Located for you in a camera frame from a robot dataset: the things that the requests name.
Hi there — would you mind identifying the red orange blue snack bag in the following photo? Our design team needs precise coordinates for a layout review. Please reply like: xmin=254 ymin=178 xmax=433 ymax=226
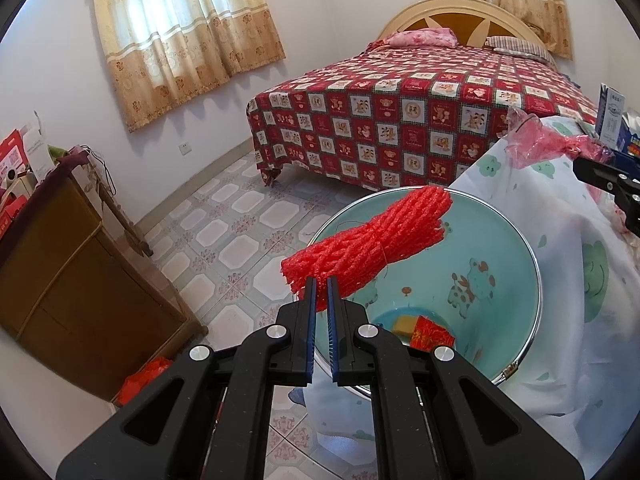
xmin=409 ymin=315 xmax=456 ymax=352

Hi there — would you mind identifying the pink translucent plastic bag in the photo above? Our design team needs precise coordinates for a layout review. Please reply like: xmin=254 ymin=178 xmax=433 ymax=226
xmin=503 ymin=107 xmax=613 ymax=169

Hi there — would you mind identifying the yellow sponge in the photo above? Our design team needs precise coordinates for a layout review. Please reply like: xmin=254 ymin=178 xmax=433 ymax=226
xmin=390 ymin=314 xmax=418 ymax=342

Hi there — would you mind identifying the red foam net sleeve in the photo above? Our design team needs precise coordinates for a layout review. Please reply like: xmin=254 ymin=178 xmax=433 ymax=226
xmin=281 ymin=185 xmax=452 ymax=312

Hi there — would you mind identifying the teal cartoon trash bin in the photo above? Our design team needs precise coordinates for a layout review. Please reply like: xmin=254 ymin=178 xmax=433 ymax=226
xmin=297 ymin=186 xmax=544 ymax=401

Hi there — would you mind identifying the blue white gable carton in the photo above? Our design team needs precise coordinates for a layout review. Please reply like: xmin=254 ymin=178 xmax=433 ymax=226
xmin=616 ymin=108 xmax=640 ymax=158

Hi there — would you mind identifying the tall white milk carton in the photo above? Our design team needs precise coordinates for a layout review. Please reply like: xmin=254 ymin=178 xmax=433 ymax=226
xmin=596 ymin=84 xmax=625 ymax=150

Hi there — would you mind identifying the red bag on floor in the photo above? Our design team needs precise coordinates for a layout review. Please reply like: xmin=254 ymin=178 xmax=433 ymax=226
xmin=116 ymin=356 xmax=172 ymax=406

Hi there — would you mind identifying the striped pillow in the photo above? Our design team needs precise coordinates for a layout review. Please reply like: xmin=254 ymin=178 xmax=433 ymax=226
xmin=484 ymin=36 xmax=555 ymax=66

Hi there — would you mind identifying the brown wooden cabinet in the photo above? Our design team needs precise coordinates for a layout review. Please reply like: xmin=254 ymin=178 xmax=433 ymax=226
xmin=1 ymin=151 xmax=207 ymax=401

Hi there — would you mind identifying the cream wooden headboard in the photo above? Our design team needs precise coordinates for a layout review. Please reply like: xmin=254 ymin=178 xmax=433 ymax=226
xmin=378 ymin=0 xmax=544 ymax=48

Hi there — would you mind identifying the pink pillow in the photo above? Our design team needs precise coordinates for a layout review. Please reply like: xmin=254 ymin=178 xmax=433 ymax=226
xmin=386 ymin=27 xmax=459 ymax=48

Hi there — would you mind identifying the red patterned bedspread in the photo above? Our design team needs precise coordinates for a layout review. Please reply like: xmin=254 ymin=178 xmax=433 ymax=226
xmin=246 ymin=47 xmax=597 ymax=191

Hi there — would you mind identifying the white box on cabinet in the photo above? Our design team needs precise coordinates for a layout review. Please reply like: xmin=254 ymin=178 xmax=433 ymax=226
xmin=22 ymin=127 xmax=55 ymax=183

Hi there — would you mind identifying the red box on cabinet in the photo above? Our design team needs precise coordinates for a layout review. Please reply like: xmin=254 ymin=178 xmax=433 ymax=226
xmin=0 ymin=130 xmax=28 ymax=191

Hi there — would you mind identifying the beige curtain left window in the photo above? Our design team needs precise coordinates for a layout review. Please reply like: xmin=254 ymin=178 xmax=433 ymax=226
xmin=93 ymin=0 xmax=285 ymax=132

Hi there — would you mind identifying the white wall socket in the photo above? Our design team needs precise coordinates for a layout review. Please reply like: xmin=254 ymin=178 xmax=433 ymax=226
xmin=179 ymin=142 xmax=192 ymax=155

